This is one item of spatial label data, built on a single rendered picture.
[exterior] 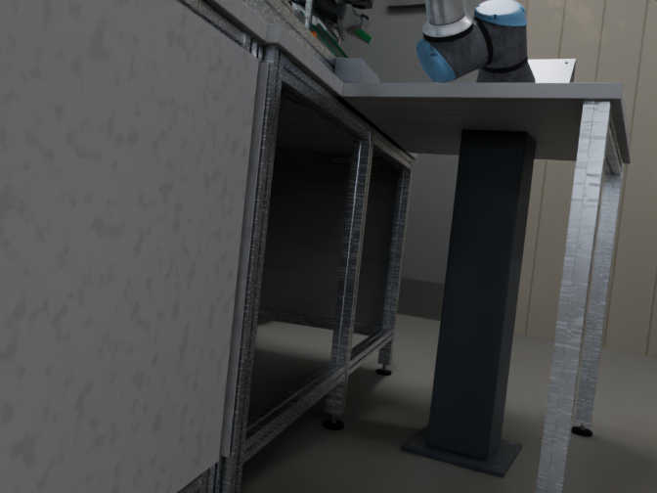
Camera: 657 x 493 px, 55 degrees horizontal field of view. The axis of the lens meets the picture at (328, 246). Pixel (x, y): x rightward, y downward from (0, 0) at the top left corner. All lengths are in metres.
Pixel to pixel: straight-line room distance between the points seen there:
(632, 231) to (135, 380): 3.45
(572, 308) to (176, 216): 0.75
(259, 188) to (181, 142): 0.24
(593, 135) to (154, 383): 0.87
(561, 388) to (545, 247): 2.77
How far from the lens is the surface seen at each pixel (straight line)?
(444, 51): 1.54
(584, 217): 1.24
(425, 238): 4.11
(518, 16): 1.61
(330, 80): 1.30
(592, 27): 4.19
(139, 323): 0.77
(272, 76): 1.03
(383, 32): 4.46
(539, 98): 1.26
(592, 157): 1.25
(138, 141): 0.73
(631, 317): 3.98
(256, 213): 1.01
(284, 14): 1.28
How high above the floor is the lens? 0.57
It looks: 2 degrees down
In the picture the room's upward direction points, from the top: 6 degrees clockwise
